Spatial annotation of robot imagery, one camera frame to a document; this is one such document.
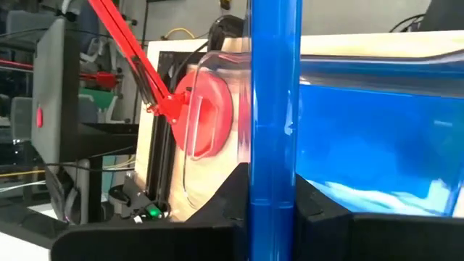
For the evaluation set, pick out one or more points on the plain blue jewel case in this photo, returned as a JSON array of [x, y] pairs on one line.
[[275, 127]]

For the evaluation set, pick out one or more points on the red desk lamp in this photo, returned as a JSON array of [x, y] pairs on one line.
[[206, 108]]

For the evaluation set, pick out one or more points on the clear plastic bin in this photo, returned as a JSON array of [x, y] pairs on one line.
[[217, 170]]

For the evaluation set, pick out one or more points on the black table frame rails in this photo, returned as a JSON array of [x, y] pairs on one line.
[[161, 145]]

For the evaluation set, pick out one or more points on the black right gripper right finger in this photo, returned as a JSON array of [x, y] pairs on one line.
[[362, 239]]

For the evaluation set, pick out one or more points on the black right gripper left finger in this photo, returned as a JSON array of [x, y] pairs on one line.
[[181, 243]]

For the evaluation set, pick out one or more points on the blue jewel case white pattern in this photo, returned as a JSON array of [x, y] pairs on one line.
[[362, 145]]

